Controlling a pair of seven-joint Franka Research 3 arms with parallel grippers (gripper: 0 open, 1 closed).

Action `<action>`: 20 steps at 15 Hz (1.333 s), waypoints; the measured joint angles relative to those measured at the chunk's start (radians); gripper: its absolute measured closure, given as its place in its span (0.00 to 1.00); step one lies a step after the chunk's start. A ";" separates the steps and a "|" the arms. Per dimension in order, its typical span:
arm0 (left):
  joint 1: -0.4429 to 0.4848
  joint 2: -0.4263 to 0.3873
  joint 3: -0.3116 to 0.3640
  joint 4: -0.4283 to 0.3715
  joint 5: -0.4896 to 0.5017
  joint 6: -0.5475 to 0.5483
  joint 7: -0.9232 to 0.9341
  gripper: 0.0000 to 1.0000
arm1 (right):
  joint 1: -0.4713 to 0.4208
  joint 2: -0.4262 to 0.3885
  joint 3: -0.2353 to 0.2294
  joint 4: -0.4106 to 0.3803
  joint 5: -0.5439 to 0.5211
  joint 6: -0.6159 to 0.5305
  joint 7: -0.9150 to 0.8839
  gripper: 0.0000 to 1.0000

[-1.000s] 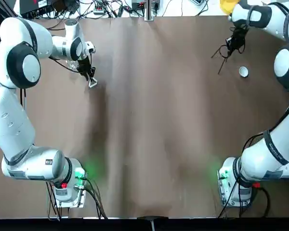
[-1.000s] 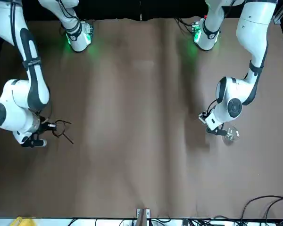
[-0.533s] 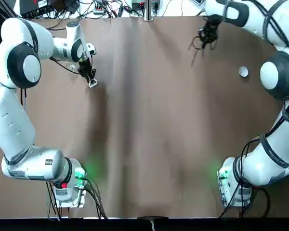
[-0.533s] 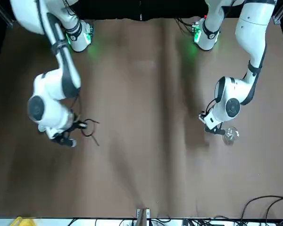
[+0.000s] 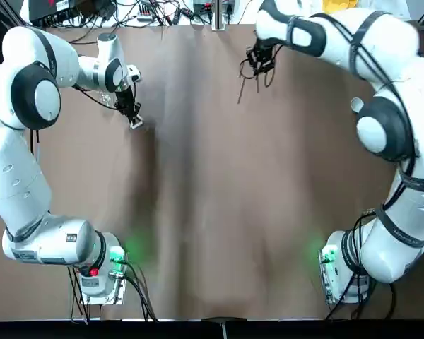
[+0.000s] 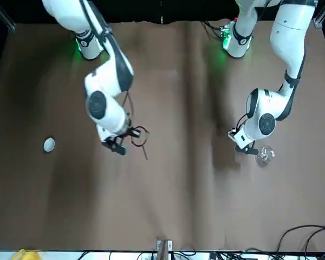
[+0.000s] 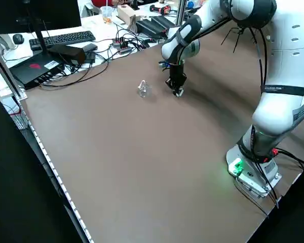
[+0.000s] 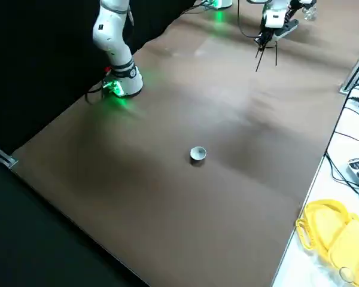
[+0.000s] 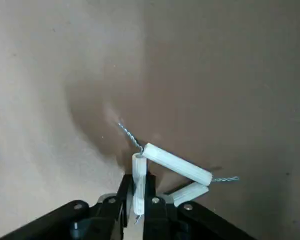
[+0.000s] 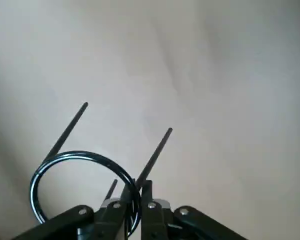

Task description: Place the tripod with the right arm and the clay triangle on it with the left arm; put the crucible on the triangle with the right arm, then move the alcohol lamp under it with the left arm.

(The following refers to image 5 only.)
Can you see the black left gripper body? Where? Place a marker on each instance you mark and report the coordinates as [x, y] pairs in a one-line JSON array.
[[123, 97]]

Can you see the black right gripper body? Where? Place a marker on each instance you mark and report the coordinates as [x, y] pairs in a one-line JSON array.
[[263, 53]]

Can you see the white clay triangle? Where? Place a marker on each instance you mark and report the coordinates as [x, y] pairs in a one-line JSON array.
[[138, 124]]

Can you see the black metal tripod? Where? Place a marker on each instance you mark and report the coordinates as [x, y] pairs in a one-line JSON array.
[[258, 84]]

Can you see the white ceramic crucible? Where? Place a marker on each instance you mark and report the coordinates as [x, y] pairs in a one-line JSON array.
[[357, 105]]

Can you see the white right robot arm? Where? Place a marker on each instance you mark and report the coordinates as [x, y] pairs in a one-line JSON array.
[[392, 35]]

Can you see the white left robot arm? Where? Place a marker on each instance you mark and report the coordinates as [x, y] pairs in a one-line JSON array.
[[21, 176]]

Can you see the yellow plastic basket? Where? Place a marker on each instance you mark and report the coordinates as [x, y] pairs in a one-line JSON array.
[[337, 4]]

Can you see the black electronics box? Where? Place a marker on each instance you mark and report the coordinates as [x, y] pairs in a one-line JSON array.
[[49, 10]]

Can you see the silver metal post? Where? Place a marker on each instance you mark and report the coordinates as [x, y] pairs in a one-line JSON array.
[[219, 16]]

